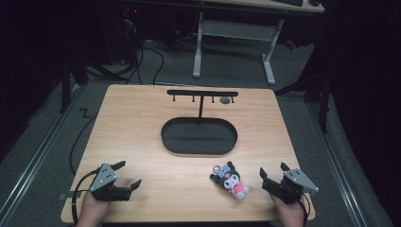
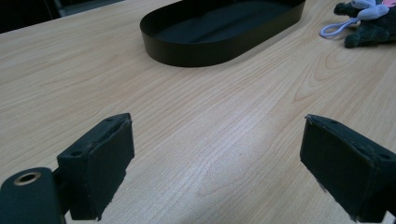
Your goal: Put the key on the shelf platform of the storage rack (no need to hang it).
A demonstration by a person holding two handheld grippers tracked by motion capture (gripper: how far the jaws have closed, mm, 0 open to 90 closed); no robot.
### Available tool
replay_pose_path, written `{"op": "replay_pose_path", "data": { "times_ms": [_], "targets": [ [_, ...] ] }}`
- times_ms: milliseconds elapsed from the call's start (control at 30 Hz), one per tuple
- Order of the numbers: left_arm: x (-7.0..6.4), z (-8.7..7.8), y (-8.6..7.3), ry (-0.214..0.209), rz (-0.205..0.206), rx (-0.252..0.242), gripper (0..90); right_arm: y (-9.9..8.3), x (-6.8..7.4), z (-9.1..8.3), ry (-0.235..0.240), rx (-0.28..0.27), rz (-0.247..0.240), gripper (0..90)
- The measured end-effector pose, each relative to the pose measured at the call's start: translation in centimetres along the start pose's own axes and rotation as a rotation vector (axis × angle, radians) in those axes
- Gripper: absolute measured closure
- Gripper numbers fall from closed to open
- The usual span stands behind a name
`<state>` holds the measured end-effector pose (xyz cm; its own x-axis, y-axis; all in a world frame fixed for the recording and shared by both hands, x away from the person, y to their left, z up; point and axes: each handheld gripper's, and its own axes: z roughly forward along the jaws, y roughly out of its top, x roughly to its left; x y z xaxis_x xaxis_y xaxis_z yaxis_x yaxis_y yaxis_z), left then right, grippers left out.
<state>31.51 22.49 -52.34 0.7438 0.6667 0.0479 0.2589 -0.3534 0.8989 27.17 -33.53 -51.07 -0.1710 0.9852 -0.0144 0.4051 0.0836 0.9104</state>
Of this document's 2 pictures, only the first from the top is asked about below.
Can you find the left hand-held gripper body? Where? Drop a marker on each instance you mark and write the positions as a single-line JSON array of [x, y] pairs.
[[105, 181]]

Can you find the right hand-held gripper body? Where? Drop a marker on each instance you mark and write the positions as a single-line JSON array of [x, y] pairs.
[[291, 187]]

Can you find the black hook stand with tray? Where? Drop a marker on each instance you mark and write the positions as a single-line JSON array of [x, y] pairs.
[[198, 135]]

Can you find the person's right hand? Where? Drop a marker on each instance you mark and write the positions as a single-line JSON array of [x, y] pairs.
[[291, 214]]

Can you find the person's left hand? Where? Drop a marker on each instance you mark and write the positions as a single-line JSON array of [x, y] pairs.
[[93, 211]]

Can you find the grey flat strip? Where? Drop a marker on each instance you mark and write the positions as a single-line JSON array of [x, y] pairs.
[[67, 195]]

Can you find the black metal stand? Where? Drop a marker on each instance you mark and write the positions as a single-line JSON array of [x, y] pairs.
[[323, 104], [65, 85]]

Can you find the grey round table grommet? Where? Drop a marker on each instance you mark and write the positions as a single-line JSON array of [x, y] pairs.
[[225, 100]]

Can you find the small red object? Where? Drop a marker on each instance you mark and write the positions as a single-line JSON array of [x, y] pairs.
[[290, 44]]

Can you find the white-legged desk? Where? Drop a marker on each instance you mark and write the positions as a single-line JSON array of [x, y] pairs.
[[235, 30]]

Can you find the black keyboard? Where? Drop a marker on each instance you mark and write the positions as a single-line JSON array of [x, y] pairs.
[[288, 2]]

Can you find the black computer mouse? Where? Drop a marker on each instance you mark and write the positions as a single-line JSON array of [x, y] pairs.
[[314, 2]]

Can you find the aluminium floor rail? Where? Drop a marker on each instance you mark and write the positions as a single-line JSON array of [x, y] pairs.
[[334, 160], [34, 157]]

